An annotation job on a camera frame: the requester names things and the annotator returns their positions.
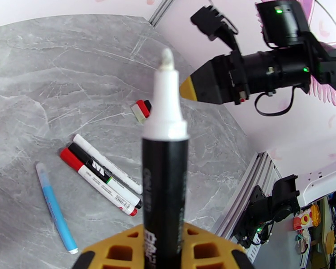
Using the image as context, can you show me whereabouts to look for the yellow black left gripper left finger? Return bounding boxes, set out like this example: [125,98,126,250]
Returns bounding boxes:
[70,223,145,269]

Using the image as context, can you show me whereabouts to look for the black barrel marker white nib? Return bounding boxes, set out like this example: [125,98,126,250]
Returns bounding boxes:
[141,48,190,269]

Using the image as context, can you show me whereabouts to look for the white pen cap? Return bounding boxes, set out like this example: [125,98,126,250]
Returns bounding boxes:
[73,133,95,155]

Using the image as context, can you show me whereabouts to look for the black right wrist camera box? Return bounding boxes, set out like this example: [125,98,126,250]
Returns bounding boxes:
[190,4,240,53]

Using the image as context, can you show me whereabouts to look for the short black right gripper cable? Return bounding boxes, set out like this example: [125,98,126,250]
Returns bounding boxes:
[254,86,296,117]

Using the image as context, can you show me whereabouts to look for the aluminium frame post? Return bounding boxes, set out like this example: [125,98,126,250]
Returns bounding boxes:
[148,0,177,26]

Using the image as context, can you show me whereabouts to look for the aluminium mounting rail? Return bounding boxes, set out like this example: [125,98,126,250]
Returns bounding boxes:
[210,152,282,249]

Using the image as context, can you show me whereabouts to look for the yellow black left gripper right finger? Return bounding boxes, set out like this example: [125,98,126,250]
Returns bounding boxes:
[181,222,255,269]

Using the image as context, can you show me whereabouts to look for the slim white pen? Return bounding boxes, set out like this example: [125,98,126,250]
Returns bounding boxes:
[92,149,143,195]

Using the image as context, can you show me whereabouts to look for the white marker with green band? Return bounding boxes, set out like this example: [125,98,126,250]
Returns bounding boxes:
[84,156,143,209]

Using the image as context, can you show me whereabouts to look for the white red marker with barcode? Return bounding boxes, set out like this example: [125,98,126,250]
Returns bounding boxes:
[78,164,138,217]

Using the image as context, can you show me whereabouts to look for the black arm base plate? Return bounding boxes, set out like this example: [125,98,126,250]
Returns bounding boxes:
[233,185,272,248]

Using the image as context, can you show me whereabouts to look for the blue pen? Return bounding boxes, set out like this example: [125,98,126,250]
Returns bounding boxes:
[43,184,79,255]

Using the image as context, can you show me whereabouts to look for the red and yellow package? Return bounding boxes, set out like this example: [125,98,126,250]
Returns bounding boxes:
[293,204,322,231]

